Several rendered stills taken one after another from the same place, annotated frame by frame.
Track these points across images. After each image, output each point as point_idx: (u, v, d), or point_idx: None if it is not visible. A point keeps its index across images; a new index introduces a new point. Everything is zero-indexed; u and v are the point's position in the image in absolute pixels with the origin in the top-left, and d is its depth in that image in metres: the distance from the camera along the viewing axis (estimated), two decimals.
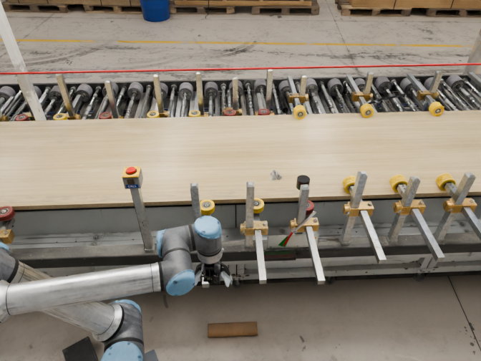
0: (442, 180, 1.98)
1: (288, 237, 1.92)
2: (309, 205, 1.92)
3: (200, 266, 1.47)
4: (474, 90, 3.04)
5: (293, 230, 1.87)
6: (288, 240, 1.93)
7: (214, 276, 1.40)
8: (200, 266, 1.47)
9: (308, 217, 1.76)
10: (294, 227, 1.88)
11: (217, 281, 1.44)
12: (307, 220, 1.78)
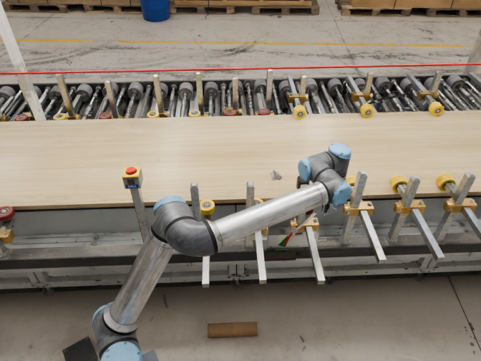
0: (442, 180, 1.98)
1: (288, 237, 1.92)
2: None
3: (329, 204, 1.65)
4: (474, 90, 3.04)
5: (293, 230, 1.87)
6: (288, 240, 1.93)
7: None
8: (328, 205, 1.65)
9: (309, 218, 1.76)
10: (294, 227, 1.88)
11: None
12: (308, 220, 1.78)
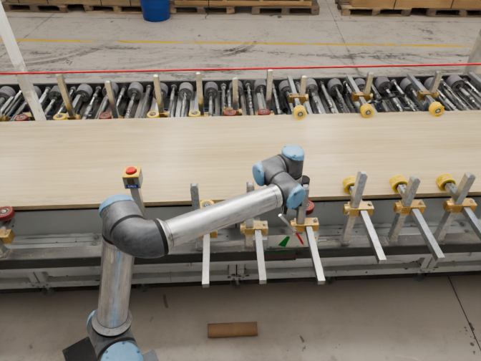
0: (442, 180, 1.98)
1: (298, 236, 1.92)
2: (309, 205, 1.92)
3: None
4: (474, 90, 3.04)
5: (292, 231, 1.87)
6: (300, 238, 1.93)
7: None
8: (286, 206, 1.65)
9: (283, 219, 1.76)
10: None
11: None
12: (286, 221, 1.78)
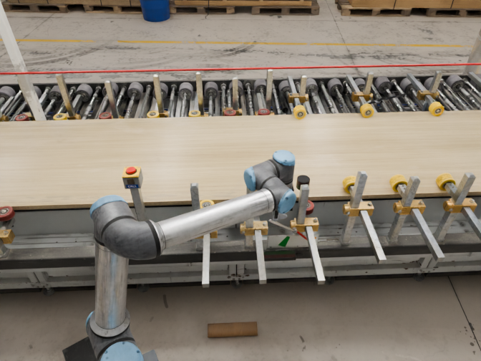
0: (442, 180, 1.98)
1: (301, 235, 1.91)
2: (309, 205, 1.92)
3: None
4: (474, 90, 3.04)
5: (292, 232, 1.88)
6: (305, 236, 1.92)
7: None
8: (278, 211, 1.66)
9: (275, 223, 1.77)
10: (292, 228, 1.88)
11: None
12: (280, 224, 1.79)
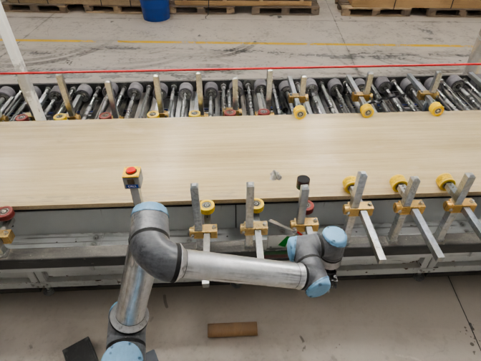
0: (442, 180, 1.98)
1: (301, 235, 1.91)
2: (309, 205, 1.92)
3: None
4: (474, 90, 3.04)
5: (292, 232, 1.88)
6: None
7: (333, 280, 1.52)
8: None
9: (275, 223, 1.77)
10: (292, 228, 1.88)
11: (333, 285, 1.56)
12: (280, 224, 1.79)
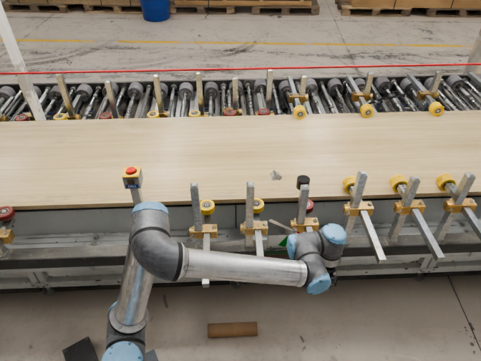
0: (442, 180, 1.98)
1: None
2: (309, 204, 1.93)
3: None
4: (474, 90, 3.04)
5: (292, 232, 1.88)
6: None
7: (333, 278, 1.52)
8: None
9: (275, 223, 1.77)
10: (292, 228, 1.88)
11: (332, 284, 1.56)
12: (280, 224, 1.79)
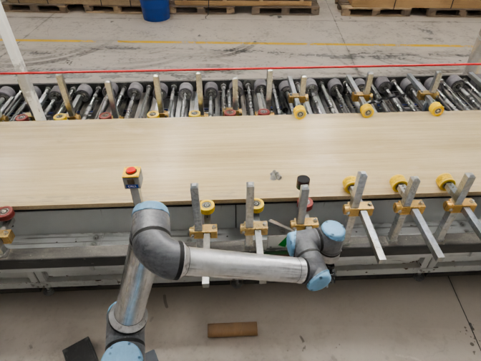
0: (442, 180, 1.98)
1: None
2: (308, 203, 1.94)
3: None
4: (474, 90, 3.04)
5: (292, 232, 1.88)
6: None
7: (332, 275, 1.54)
8: None
9: (275, 223, 1.77)
10: (292, 228, 1.88)
11: (331, 280, 1.58)
12: (280, 224, 1.79)
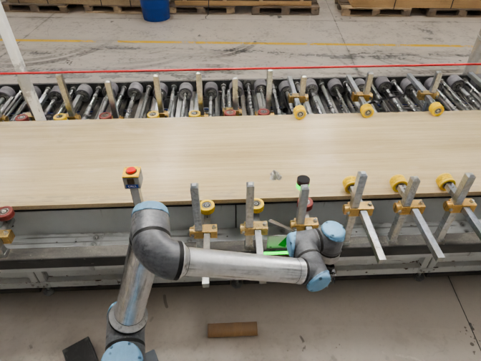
0: (442, 180, 1.98)
1: None
2: (308, 203, 1.94)
3: None
4: (474, 90, 3.04)
5: (292, 232, 1.88)
6: None
7: (332, 275, 1.54)
8: None
9: (275, 223, 1.77)
10: (292, 228, 1.88)
11: (331, 280, 1.58)
12: (280, 224, 1.79)
